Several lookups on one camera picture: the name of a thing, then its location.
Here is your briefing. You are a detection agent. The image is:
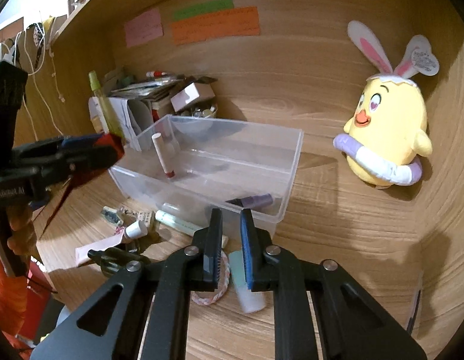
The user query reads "mint green long tube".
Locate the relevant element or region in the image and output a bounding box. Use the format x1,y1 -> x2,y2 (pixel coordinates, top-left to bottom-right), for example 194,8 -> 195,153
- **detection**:
155,210 -> 207,237

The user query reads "pink sticky note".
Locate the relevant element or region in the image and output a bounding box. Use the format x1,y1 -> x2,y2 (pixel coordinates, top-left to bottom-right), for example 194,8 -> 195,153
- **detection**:
124,8 -> 164,48

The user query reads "yellow green spray bottle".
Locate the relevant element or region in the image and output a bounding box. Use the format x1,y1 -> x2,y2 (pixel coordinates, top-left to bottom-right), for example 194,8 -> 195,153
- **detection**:
88,71 -> 125,141

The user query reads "red white marker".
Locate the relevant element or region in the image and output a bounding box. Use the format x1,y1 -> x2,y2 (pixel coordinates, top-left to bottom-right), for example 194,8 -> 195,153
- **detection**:
146,71 -> 173,79

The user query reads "red foil packet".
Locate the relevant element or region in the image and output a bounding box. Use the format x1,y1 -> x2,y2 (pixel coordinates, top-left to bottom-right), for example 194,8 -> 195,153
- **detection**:
41,133 -> 125,237

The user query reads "orange sticky note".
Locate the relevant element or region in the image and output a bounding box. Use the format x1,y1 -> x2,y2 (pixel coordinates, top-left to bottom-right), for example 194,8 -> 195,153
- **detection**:
171,7 -> 261,46

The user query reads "yellow chick plush toy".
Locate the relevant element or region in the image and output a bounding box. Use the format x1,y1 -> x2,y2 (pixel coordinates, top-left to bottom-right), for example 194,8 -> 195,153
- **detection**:
333,20 -> 440,189

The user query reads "small white pink box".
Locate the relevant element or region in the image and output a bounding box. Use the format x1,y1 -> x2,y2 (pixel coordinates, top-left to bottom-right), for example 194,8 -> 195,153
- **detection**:
170,82 -> 215,112

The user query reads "clear plastic storage bin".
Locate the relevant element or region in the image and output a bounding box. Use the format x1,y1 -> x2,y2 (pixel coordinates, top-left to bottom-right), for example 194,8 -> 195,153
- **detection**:
110,115 -> 304,239

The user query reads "green sticky note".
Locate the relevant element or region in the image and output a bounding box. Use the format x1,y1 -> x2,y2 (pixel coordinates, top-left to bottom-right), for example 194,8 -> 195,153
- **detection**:
173,0 -> 234,21

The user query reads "dark green jar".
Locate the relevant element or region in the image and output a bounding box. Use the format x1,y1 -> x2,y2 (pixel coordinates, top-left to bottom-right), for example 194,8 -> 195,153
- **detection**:
87,247 -> 152,277

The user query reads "pink squeeze tube white cap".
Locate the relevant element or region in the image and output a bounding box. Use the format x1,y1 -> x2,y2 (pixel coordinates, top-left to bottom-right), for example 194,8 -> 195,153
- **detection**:
75,220 -> 148,267

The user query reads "folded white paper leaflet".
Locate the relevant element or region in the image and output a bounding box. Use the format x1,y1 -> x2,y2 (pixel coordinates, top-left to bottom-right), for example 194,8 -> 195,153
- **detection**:
88,97 -> 154,151

